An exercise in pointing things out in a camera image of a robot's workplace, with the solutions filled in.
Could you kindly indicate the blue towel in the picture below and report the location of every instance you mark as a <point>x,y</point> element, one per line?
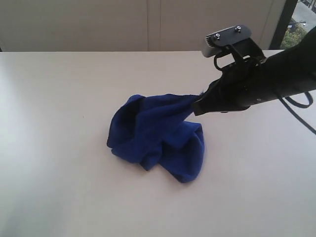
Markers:
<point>153,130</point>

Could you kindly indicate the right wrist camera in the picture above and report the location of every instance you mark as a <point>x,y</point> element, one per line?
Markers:
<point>235,40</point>

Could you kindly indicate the black window frame post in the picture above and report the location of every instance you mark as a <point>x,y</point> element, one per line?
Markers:
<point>282,24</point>

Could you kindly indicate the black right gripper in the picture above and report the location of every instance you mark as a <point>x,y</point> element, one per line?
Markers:
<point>237,89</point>

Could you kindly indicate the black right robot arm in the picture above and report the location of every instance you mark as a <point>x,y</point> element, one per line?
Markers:
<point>292,71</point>

